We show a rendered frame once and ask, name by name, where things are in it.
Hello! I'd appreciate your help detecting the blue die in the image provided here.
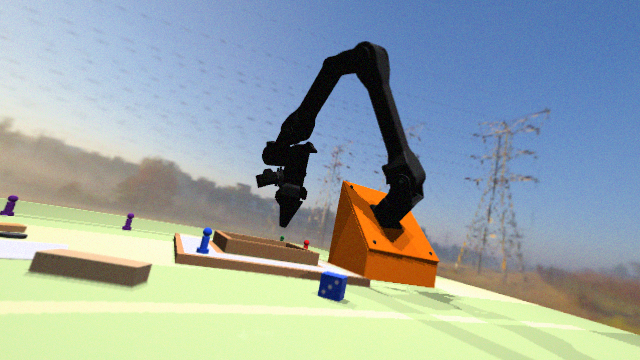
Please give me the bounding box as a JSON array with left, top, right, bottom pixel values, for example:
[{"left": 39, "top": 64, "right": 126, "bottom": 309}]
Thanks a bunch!
[{"left": 317, "top": 271, "right": 348, "bottom": 302}]

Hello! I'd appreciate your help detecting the blue pawn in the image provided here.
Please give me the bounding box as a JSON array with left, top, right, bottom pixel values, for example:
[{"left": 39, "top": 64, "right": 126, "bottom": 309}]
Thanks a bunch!
[{"left": 195, "top": 227, "right": 212, "bottom": 254}]

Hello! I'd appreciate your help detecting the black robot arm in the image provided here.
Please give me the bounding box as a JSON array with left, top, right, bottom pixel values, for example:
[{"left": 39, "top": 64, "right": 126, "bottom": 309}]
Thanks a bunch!
[{"left": 256, "top": 41, "right": 426, "bottom": 229}]

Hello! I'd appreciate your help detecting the purple pawn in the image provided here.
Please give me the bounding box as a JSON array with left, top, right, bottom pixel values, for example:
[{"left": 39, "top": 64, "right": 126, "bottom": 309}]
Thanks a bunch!
[
  {"left": 0, "top": 195, "right": 19, "bottom": 216},
  {"left": 122, "top": 213, "right": 134, "bottom": 230}
]

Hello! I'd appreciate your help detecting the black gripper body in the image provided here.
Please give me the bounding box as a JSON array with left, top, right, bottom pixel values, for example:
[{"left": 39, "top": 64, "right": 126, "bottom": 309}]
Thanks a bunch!
[{"left": 275, "top": 164, "right": 307, "bottom": 201}]

